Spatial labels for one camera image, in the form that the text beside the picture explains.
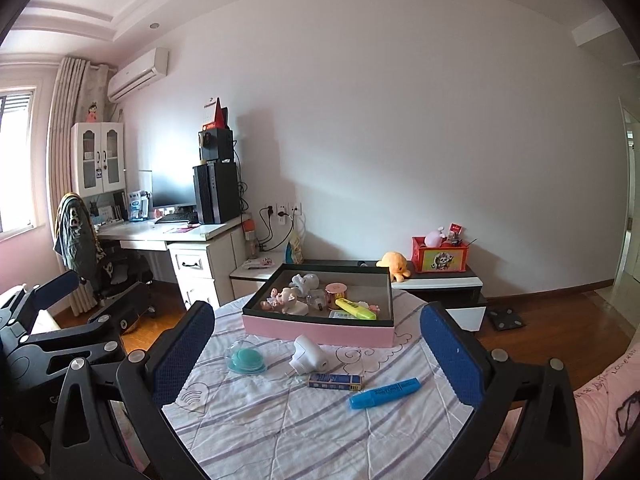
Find blue white box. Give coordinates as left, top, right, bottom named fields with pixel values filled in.
left=127, top=190, right=151, bottom=221

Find black bathroom scale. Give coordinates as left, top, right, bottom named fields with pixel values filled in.
left=487, top=308, right=527, bottom=331

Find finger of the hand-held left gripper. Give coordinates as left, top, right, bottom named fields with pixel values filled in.
left=20, top=281, right=155, bottom=361
left=0, top=270, right=83, bottom=346

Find window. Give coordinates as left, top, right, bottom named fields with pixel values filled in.
left=0, top=87, right=38, bottom=233

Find pink cardboard box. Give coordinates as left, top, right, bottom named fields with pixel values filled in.
left=242, top=262, right=396, bottom=349

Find red desk calendar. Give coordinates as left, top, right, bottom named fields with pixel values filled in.
left=202, top=97, right=228, bottom=129

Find black white low cabinet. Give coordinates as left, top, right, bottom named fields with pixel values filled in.
left=302, top=259, right=488, bottom=332

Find white nightstand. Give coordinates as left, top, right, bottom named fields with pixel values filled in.
left=229, top=255, right=286, bottom=306

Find computer monitor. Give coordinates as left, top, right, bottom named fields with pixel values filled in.
left=151, top=167, right=197, bottom=211

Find red storage box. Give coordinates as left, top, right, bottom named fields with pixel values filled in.
left=411, top=236, right=471, bottom=273

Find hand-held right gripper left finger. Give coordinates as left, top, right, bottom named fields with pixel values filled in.
left=47, top=300, right=216, bottom=480

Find yellow octopus plush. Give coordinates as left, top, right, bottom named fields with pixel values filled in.
left=376, top=251, right=412, bottom=282

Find black computer tower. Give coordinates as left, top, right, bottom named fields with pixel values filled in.
left=192, top=161, right=242, bottom=225

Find white air conditioner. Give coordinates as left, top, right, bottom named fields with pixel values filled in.
left=106, top=47, right=170, bottom=102

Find white radiator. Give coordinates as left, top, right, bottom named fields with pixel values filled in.
left=70, top=280, right=96, bottom=317

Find white handheld thermometer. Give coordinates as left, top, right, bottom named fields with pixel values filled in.
left=289, top=334, right=328, bottom=377

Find white plush toy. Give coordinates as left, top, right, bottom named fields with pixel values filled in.
left=289, top=273, right=321, bottom=301

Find beige curtain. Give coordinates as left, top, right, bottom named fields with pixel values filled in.
left=47, top=56, right=108, bottom=316

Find door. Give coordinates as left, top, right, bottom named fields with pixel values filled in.
left=612, top=95, right=640, bottom=281

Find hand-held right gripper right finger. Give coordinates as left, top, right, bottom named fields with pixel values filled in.
left=419, top=301, right=586, bottom=480

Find small blue box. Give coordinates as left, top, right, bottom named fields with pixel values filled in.
left=307, top=372, right=365, bottom=392

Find wall power outlets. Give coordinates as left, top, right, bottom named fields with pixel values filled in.
left=262, top=201, right=303, bottom=218

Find pink plush toy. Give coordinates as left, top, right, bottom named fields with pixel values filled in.
left=424, top=225, right=451, bottom=248

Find white computer desk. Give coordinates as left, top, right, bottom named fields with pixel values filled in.
left=95, top=212, right=251, bottom=311

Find black power cable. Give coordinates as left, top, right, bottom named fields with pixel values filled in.
left=257, top=207, right=293, bottom=253

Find black office chair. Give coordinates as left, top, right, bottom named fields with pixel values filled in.
left=52, top=192, right=156, bottom=323

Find rose gold cylinder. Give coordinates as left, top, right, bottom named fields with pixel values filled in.
left=325, top=282, right=348, bottom=311

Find pink baby doll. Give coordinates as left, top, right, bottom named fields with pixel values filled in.
left=260, top=287, right=301, bottom=315

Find yellow highlighter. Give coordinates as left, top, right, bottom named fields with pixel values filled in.
left=334, top=298, right=377, bottom=321

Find dark printed jacket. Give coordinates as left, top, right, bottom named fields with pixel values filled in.
left=52, top=192, right=98, bottom=286

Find blue highlighter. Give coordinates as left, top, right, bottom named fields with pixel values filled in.
left=348, top=377, right=422, bottom=410

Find white glass-door cabinet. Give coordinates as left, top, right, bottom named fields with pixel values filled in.
left=70, top=121, right=126, bottom=198

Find black speaker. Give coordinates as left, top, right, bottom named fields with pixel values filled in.
left=197, top=127, right=235, bottom=163

